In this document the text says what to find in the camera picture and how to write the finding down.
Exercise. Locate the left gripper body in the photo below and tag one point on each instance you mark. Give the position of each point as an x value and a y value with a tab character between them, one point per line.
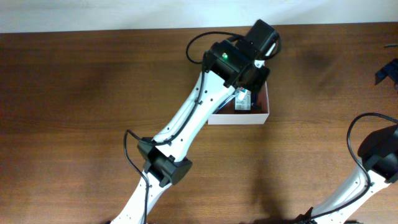
259	76

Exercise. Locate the blue disposable razor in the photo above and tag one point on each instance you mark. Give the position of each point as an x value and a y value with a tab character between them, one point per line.
254	104

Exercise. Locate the green soap box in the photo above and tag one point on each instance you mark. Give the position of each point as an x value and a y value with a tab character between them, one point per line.
240	107

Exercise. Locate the blue white toothbrush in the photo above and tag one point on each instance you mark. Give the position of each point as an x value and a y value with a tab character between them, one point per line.
226	101

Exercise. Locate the green toothpaste tube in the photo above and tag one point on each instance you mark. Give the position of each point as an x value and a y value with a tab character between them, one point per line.
244	96

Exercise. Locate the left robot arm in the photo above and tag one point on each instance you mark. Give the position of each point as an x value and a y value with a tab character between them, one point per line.
236	62

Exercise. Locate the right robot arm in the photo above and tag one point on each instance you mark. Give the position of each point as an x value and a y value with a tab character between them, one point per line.
375	169

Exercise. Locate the white square cardboard box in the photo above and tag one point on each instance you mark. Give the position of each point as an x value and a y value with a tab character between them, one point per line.
228	115

